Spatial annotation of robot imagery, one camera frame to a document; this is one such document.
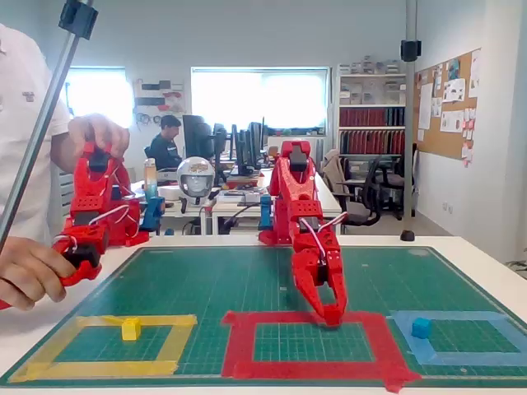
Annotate wall tool panel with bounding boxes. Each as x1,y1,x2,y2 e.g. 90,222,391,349
132,77,187,128

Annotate large black monitor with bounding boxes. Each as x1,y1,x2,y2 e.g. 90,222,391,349
182,114,215,165

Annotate person's left forearm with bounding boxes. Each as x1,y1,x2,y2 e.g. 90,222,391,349
49,127,86,174

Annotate red tape square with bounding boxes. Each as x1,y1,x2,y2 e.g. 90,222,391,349
220,310,423,394

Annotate black clamp on slanted pole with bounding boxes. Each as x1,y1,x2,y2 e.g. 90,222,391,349
58,0,100,41

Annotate blue toy brick cube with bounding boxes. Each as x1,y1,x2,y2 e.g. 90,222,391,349
412,317,432,340

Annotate blue tape square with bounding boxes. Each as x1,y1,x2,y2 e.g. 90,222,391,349
386,310,527,367

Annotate orange and teal bottle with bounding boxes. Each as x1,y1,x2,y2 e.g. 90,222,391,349
143,157,160,203

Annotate green cutting mat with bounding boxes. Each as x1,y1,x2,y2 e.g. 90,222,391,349
2,245,527,388

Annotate black office chair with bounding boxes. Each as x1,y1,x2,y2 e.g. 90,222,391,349
333,155,385,228
376,142,419,221

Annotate slanted metal pole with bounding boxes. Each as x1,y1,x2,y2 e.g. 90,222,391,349
0,0,95,253

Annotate person in white shirt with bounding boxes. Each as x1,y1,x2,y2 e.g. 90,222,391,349
0,23,73,248

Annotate white helmet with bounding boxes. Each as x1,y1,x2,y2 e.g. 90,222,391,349
176,156,216,207

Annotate yellow toy brick cube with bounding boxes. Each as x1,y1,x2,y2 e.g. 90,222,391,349
121,317,142,342

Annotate white round container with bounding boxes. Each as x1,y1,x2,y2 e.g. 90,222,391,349
157,184,183,203

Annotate person's left hand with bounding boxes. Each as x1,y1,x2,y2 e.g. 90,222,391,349
67,114,131,160

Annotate seated person in dark shirt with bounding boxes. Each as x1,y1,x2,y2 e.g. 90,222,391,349
144,114,185,172

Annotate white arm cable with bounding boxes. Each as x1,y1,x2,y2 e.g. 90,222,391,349
299,211,349,265

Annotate beige jacket on chair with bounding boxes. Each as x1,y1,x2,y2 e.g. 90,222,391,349
320,148,346,195

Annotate small bright window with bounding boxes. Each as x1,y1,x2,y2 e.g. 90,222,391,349
65,67,135,131

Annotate wide bright window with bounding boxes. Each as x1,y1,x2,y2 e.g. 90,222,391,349
190,67,331,135

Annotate white shelf with binders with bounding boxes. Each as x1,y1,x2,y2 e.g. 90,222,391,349
333,61,408,165

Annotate vertical metal pole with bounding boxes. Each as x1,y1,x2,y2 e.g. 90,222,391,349
404,0,418,220

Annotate person's right hand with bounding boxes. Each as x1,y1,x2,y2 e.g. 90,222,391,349
0,236,78,313

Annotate green plant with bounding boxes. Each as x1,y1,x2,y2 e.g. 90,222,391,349
505,258,527,281

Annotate white office desk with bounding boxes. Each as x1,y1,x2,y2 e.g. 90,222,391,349
156,166,343,236

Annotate white drawer cabinet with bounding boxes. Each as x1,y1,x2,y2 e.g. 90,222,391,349
51,170,76,221

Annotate red leader arm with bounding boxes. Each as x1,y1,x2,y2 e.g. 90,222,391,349
51,142,150,288

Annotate black clamp on vertical pole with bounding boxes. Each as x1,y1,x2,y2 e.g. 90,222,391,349
399,39,422,63

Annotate cork pin board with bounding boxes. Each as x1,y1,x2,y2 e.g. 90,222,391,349
413,48,483,162

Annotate yellow tape square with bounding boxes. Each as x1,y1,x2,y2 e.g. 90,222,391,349
7,314,198,383

